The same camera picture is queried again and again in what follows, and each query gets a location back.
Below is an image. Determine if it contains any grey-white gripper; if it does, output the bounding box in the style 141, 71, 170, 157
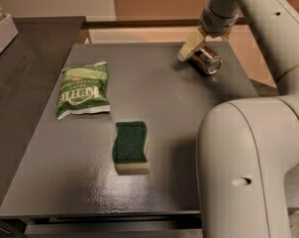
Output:
178, 5, 239, 61

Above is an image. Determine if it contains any orange metal drink can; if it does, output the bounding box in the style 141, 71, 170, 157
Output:
189, 46, 222, 75

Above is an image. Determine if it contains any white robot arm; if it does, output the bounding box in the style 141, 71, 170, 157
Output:
178, 0, 299, 238

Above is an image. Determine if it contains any green chip bag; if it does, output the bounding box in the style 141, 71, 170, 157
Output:
55, 61, 110, 120

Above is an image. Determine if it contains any green and yellow sponge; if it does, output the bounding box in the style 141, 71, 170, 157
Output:
112, 121, 149, 175

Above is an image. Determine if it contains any dark side table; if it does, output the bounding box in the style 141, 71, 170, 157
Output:
0, 16, 85, 206

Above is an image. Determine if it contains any grey box at left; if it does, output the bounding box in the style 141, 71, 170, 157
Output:
0, 14, 19, 55

